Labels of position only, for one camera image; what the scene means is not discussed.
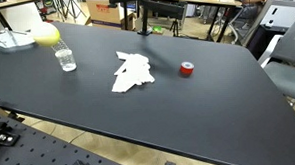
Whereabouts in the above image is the yellow ball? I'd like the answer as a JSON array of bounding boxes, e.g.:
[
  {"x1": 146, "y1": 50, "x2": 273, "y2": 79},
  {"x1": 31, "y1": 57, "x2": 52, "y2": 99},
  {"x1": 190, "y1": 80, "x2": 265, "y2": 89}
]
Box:
[{"x1": 30, "y1": 20, "x2": 62, "y2": 49}]

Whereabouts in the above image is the clear plastic cup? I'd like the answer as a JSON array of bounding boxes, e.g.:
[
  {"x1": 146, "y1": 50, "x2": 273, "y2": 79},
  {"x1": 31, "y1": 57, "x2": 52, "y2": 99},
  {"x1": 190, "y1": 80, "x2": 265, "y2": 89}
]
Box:
[{"x1": 54, "y1": 48, "x2": 78, "y2": 73}]

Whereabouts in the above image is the gray drawer cabinet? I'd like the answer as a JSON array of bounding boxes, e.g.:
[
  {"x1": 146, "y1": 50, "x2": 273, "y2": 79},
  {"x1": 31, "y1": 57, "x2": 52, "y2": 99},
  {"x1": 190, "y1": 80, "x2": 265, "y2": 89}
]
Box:
[{"x1": 240, "y1": 0, "x2": 295, "y2": 57}]

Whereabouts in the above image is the gray office chair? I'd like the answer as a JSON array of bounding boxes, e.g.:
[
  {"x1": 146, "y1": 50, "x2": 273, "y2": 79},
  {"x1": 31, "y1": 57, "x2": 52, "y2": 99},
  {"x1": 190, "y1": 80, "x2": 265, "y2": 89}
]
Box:
[{"x1": 256, "y1": 19, "x2": 295, "y2": 107}]

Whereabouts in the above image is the cardboard box red print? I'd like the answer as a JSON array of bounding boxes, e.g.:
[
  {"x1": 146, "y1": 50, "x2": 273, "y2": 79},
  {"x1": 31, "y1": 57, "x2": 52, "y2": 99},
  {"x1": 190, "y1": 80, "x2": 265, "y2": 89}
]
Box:
[{"x1": 85, "y1": 0, "x2": 138, "y2": 32}]

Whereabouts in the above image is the black camera on tripod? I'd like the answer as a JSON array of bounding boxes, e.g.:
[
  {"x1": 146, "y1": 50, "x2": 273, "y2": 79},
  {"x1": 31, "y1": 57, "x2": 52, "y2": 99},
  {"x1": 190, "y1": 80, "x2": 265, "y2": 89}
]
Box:
[{"x1": 149, "y1": 0, "x2": 190, "y2": 38}]

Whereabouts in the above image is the small green object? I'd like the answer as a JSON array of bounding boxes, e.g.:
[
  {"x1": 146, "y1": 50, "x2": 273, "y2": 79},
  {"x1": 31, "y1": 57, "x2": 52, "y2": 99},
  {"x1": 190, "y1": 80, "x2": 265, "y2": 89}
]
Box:
[{"x1": 151, "y1": 25, "x2": 165, "y2": 35}]

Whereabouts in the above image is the small wooden table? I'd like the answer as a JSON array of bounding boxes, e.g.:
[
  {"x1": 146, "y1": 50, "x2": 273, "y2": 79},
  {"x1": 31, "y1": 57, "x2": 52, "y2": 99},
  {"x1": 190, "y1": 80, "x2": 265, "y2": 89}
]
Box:
[{"x1": 0, "y1": 0, "x2": 43, "y2": 32}]

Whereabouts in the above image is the black bracket with screws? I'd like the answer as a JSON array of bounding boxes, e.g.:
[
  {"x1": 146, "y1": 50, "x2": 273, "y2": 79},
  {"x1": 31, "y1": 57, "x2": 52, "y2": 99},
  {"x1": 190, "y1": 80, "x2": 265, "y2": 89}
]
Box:
[{"x1": 0, "y1": 120, "x2": 22, "y2": 148}]

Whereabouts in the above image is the small black clamp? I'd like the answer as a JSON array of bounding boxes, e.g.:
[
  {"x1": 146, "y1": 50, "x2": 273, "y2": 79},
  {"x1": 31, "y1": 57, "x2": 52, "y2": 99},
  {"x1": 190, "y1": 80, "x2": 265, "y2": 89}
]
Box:
[{"x1": 7, "y1": 110, "x2": 26, "y2": 124}]

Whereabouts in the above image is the black perforated breadboard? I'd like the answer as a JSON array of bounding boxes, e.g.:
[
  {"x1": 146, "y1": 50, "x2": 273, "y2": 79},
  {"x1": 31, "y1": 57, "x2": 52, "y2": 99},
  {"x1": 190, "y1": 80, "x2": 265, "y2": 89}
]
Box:
[{"x1": 0, "y1": 101, "x2": 139, "y2": 165}]

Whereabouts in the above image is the white cloth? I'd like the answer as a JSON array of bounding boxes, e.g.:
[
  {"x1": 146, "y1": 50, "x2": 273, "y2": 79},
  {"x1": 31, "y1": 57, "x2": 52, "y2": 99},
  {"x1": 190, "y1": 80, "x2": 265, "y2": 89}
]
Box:
[{"x1": 109, "y1": 49, "x2": 156, "y2": 94}]

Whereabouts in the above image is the red tape roll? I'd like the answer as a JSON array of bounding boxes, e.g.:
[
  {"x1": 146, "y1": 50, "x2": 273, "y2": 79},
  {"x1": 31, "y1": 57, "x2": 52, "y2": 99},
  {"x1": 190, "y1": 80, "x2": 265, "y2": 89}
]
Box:
[{"x1": 179, "y1": 60, "x2": 195, "y2": 76}]

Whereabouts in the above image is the black tripod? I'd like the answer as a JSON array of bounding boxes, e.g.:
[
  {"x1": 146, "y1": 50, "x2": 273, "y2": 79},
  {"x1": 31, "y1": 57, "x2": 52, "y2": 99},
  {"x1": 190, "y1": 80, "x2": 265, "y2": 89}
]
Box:
[{"x1": 55, "y1": 0, "x2": 87, "y2": 24}]

